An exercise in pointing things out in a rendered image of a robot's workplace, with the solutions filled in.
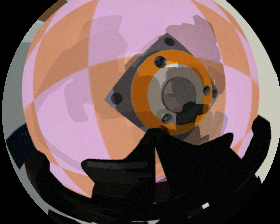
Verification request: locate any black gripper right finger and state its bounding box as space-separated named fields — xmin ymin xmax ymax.
xmin=151 ymin=128 xmax=234 ymax=199

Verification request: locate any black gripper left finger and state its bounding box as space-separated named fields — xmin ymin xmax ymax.
xmin=81 ymin=128 xmax=156 ymax=203

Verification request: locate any orange round plate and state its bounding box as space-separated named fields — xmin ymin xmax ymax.
xmin=131 ymin=49 xmax=212 ymax=136

